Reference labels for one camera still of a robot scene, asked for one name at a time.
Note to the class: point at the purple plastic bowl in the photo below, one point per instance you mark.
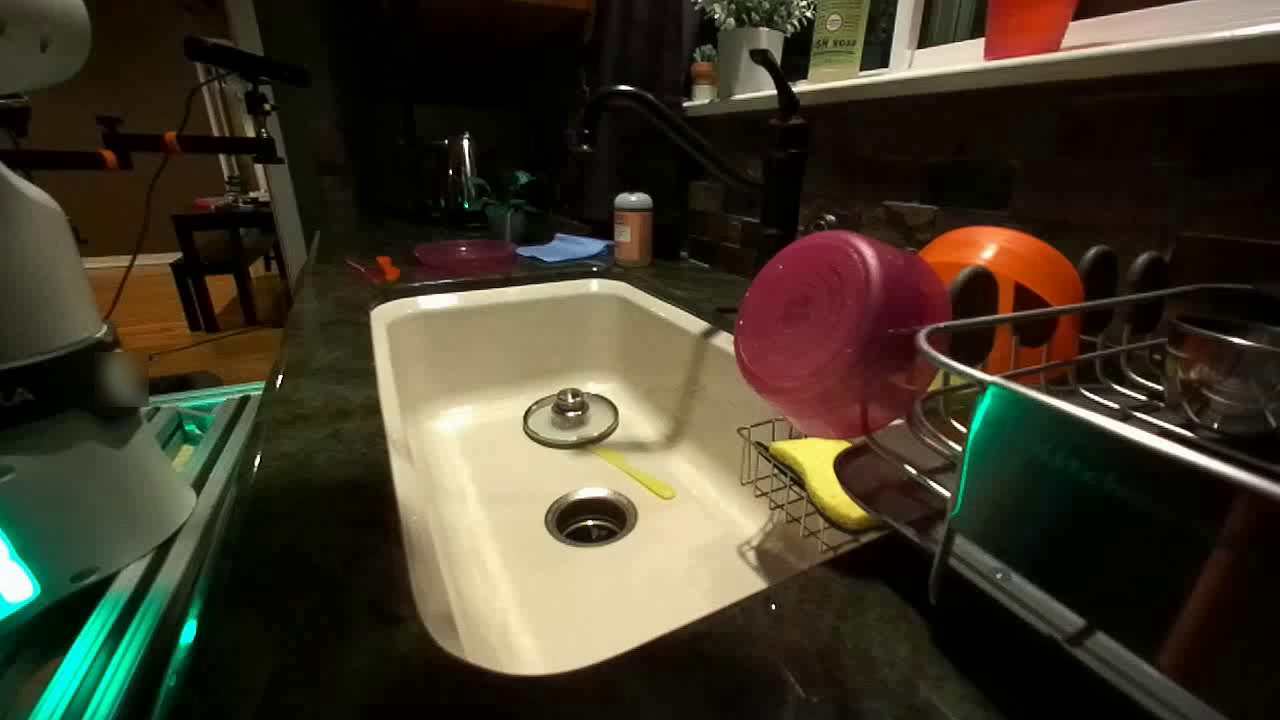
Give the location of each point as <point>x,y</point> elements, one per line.
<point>835,332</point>

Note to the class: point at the orange plastic bowl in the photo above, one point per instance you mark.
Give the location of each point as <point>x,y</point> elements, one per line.
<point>1027,265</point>

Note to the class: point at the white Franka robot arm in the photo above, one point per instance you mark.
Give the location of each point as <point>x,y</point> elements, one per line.
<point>55,507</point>

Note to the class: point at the glass lid with knob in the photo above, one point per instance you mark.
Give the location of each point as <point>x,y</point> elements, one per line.
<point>570,417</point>

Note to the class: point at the yellow plastic utensil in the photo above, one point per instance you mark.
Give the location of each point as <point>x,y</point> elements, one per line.
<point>639,478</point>

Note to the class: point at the soap bottle with orange label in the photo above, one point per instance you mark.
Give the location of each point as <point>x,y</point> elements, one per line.
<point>632,231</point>

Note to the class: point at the blue cloth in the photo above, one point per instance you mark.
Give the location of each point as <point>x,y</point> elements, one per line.
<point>560,251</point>

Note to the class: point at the metal sink drain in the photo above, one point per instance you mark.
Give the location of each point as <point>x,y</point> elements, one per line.
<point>588,517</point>

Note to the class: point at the pink plastic plate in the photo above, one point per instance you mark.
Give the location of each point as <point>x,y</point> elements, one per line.
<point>460,259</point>

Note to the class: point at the yellow sponge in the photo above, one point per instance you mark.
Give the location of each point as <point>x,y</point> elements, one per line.
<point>816,474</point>

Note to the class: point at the glass vase with greenery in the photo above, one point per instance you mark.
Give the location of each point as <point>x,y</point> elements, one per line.
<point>483,195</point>

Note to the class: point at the black kitchen faucet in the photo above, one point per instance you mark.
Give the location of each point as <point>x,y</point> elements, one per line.
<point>784,172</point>

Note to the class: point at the white kitchen sink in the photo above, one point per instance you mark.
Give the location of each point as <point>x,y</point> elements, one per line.
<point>483,573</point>

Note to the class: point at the small orange object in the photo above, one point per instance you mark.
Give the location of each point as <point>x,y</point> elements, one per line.
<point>386,270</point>

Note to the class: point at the plant in white pot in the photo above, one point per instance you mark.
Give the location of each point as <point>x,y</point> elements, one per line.
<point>751,52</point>

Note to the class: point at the dark wooden stool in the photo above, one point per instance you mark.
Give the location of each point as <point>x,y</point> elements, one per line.
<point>222,242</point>

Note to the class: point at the black tripod stand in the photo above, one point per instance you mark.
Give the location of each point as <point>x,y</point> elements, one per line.
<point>200,140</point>

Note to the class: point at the orange cup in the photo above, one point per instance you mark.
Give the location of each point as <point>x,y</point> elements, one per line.
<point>1028,26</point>

